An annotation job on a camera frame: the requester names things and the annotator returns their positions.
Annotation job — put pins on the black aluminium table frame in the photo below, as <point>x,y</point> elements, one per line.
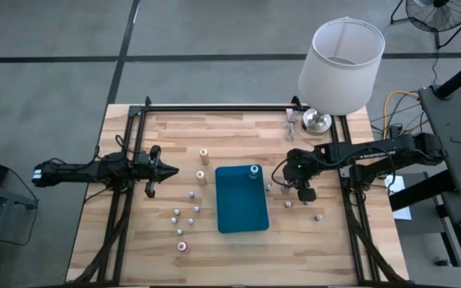
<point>214,108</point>

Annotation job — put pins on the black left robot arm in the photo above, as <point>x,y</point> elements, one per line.
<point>74,172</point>

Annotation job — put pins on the large orange-capped red bottle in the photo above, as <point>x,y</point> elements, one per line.
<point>182,246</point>

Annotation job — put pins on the white shade table lamp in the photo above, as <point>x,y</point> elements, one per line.
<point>340,68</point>

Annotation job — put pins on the small dropper bottle blue label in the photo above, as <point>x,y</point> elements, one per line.
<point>177,211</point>

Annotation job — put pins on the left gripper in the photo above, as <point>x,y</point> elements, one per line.
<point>142,168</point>

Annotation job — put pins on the large green food coloring bottle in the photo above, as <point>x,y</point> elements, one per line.
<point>253,171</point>

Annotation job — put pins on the black computer mouse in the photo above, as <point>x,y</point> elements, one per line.
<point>441,262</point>

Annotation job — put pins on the small dropper bottle red label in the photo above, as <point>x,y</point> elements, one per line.
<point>191,221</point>

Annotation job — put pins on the small dropper bottle purple label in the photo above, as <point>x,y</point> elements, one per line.
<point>268,186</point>

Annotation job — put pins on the teal plastic bin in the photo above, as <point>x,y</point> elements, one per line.
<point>238,208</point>

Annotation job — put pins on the white paper sheet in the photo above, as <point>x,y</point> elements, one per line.
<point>396,185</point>

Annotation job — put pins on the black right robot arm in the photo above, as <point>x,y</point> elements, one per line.
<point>374,152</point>

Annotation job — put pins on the black side table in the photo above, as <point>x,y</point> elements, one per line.
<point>454,132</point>

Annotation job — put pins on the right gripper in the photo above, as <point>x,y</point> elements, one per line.
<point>298,168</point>

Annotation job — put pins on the black marker pen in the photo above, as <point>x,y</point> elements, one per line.
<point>191,194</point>

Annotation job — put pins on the black floor fan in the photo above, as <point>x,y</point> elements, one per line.
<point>440,16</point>

